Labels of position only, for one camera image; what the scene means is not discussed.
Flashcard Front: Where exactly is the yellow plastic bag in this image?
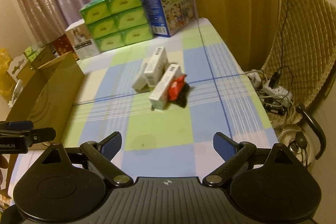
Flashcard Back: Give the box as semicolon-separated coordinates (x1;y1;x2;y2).
0;48;16;102

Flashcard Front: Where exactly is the brown cardboard box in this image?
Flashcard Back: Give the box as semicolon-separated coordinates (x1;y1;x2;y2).
6;53;84;150

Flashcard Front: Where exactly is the white power strip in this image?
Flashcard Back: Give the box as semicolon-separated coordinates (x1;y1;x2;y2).
248;70;293;106

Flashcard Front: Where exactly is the long white medicine box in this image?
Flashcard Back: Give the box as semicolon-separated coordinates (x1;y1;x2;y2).
149;64;182;110

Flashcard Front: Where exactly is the checkered tablecloth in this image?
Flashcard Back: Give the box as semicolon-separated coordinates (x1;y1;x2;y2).
62;18;277;177

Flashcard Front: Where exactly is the red snack packet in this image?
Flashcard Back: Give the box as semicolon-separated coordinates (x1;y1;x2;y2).
168;74;187;101

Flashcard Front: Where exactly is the dark red gift box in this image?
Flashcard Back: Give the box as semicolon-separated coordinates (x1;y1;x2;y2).
52;34;79;60

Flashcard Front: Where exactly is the upper white medicine box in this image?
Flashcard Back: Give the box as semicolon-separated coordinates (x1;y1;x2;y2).
143;47;168;89

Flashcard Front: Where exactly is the white photo product box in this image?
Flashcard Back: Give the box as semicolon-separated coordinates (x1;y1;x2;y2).
65;19;101;60

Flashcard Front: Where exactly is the green tissue pack stack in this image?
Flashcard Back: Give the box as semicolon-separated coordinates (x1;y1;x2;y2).
79;0;154;52

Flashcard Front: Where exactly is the black coiled cable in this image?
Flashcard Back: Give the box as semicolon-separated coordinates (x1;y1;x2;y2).
171;83;190;109

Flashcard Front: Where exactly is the black charger cable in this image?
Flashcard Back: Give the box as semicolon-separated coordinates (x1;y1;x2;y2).
269;0;301;90

